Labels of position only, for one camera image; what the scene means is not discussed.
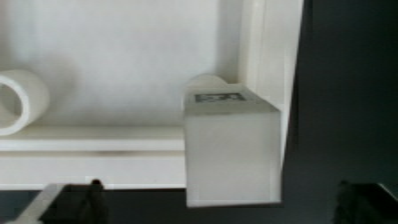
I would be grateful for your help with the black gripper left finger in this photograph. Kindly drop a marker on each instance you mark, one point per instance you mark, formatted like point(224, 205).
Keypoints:
point(67, 204)

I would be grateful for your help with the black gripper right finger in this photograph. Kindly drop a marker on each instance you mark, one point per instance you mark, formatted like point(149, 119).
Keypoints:
point(366, 203)

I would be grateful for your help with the white table leg with tag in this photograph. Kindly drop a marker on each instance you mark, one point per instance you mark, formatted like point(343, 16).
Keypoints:
point(231, 128)

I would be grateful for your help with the white square table top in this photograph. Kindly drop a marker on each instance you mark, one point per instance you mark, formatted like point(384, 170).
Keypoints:
point(99, 57)

